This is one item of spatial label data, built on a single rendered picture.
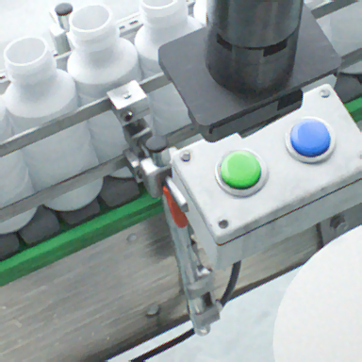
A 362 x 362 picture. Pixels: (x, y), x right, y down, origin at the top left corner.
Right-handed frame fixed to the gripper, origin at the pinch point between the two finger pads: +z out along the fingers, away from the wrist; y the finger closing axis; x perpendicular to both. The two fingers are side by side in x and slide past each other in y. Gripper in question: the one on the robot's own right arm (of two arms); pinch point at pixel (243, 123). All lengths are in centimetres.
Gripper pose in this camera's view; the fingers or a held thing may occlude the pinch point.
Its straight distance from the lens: 86.5
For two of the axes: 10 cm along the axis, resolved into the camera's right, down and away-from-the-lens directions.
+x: 4.6, 7.9, -4.1
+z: -0.2, 4.7, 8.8
